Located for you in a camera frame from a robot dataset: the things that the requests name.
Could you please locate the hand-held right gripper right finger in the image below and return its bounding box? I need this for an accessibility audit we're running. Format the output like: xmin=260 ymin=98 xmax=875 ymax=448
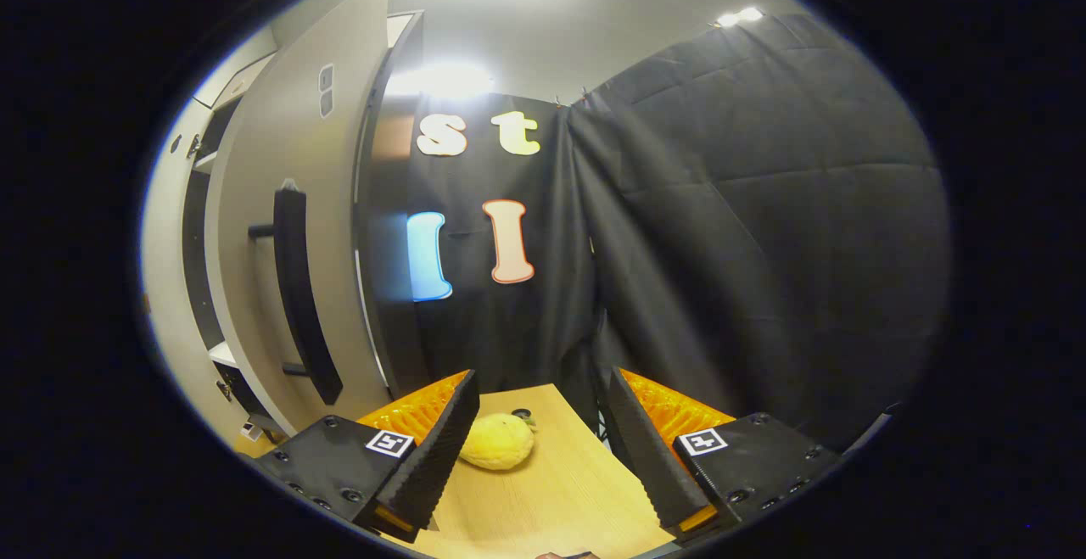
xmin=607 ymin=366 xmax=842 ymax=545

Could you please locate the yellow plush toy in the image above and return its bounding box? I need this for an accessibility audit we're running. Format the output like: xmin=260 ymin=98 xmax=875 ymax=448
xmin=458 ymin=407 xmax=538 ymax=472

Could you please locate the black right door handle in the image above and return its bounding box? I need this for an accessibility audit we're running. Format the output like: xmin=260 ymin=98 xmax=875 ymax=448
xmin=248 ymin=179 xmax=344 ymax=407

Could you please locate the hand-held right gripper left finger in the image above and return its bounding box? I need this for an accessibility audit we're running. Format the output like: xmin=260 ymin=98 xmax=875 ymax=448
xmin=253 ymin=369 xmax=482 ymax=544

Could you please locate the white cabinet drawer front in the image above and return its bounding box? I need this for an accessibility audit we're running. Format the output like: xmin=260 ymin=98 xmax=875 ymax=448
xmin=193 ymin=29 xmax=277 ymax=110

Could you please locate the white and grey cabinet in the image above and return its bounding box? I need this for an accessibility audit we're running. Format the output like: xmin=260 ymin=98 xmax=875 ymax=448
xmin=170 ymin=9 xmax=427 ymax=450

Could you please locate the black backdrop cloth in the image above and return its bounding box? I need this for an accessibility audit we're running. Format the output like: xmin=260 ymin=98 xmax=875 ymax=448
xmin=407 ymin=12 xmax=951 ymax=454

